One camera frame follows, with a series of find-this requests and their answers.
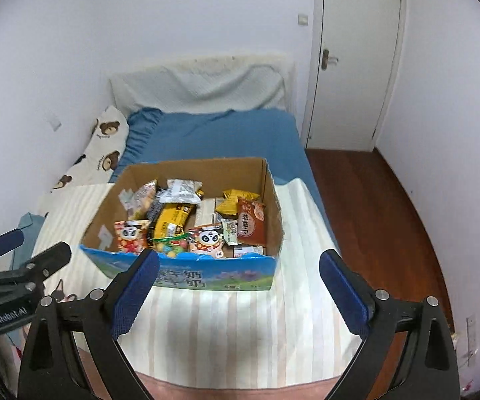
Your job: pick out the white grey snack packet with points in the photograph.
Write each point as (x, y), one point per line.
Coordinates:
(181, 192)

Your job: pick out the white pillow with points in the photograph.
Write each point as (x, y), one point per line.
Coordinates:
(208, 84)

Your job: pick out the clear white snack packet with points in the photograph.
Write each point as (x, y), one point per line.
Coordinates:
(206, 213)

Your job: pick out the brown cake snack packet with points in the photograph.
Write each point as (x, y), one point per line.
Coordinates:
(251, 222)

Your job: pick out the green candy bag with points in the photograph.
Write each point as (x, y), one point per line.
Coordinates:
(171, 246)

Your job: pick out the panda snack packet orange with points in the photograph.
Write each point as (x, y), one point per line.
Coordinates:
(132, 235)

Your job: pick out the bear print pillow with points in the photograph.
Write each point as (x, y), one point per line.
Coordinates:
(103, 153)

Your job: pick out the red white packet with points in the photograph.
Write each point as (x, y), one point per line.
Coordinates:
(240, 251)

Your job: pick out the wall light switch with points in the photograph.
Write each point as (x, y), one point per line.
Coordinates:
(302, 19)

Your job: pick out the cardboard milk box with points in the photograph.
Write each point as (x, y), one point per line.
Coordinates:
(249, 272)

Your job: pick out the wall socket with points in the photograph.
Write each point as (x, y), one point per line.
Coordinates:
(471, 340)

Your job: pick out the striped cat blanket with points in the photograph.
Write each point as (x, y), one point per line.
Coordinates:
(291, 334)

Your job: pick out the yellow crinkled snack bag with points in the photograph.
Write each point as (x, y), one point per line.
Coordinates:
(228, 207)

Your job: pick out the door handle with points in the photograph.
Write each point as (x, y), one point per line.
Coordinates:
(328, 59)

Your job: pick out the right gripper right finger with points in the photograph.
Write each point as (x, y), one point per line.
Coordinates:
(352, 295)

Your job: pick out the white door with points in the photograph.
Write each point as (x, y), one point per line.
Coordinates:
(347, 102)

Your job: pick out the large yellow black snack bag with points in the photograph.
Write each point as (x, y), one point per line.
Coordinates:
(167, 220)

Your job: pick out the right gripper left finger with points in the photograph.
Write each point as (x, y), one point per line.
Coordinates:
(128, 291)

